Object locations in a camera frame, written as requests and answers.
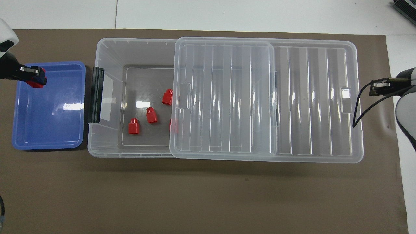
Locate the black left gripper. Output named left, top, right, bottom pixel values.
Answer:
left=0, top=52, right=48, bottom=85

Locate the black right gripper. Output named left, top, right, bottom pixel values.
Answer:
left=370, top=70, right=416, bottom=97

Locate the clear plastic box lid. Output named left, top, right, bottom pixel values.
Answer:
left=170, top=37, right=364, bottom=163

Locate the blue plastic tray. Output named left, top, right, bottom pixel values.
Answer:
left=12, top=61, right=86, bottom=150

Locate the black box latch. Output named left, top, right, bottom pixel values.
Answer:
left=88, top=67, right=105, bottom=124
left=275, top=71, right=279, bottom=127

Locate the clear plastic storage box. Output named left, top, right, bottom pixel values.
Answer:
left=87, top=37, right=279, bottom=159

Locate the black ribbed device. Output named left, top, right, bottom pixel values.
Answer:
left=392, top=0, right=416, bottom=17

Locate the brown table mat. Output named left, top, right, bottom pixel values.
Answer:
left=0, top=29, right=408, bottom=234

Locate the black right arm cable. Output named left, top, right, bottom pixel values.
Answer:
left=352, top=78, right=401, bottom=128

